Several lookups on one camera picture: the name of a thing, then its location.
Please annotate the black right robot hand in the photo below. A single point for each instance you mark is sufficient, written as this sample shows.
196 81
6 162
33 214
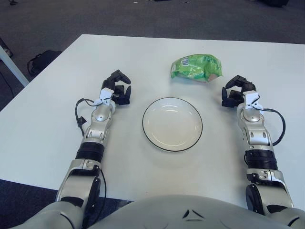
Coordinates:
232 97

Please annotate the white plate with black rim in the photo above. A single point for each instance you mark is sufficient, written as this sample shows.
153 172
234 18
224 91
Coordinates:
172 124

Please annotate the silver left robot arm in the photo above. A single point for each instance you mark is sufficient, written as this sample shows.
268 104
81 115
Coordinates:
95 133

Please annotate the white table leg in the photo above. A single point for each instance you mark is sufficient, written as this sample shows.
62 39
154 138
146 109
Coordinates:
13 66

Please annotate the grey robot torso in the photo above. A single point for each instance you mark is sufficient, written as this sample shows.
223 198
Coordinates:
166 212

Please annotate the black bag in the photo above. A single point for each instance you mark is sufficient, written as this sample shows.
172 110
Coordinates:
45 59

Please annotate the green snack bag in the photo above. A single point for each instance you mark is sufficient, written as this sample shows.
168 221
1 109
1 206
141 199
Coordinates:
195 68

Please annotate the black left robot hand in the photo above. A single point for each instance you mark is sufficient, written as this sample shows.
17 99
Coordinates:
122 95

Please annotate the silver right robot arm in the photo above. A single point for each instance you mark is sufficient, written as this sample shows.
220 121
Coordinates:
258 136

